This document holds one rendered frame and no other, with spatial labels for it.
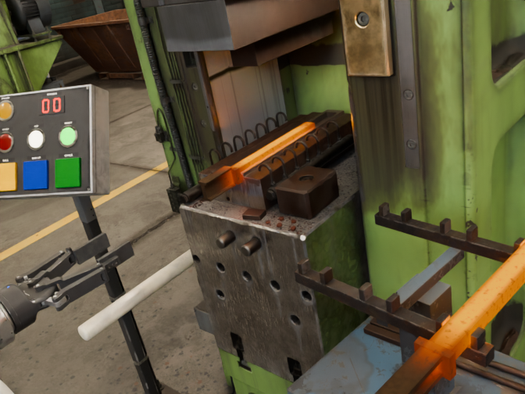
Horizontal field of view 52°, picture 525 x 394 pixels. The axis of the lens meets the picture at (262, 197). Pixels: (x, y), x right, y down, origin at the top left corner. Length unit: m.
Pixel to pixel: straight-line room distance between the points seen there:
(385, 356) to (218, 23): 0.70
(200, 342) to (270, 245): 1.25
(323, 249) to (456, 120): 0.37
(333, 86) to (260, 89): 0.21
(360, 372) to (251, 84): 0.83
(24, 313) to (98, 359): 1.55
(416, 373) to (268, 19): 0.77
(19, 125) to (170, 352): 1.18
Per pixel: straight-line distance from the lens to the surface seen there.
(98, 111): 1.48
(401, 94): 1.07
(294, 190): 1.12
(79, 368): 2.47
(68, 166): 1.46
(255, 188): 1.19
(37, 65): 6.31
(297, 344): 1.29
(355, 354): 1.07
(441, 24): 1.01
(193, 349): 2.32
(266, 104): 1.56
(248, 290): 1.29
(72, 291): 0.93
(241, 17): 1.10
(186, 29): 1.17
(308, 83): 1.61
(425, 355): 0.66
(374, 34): 1.04
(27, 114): 1.58
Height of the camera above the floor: 1.45
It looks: 25 degrees down
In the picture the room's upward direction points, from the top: 11 degrees counter-clockwise
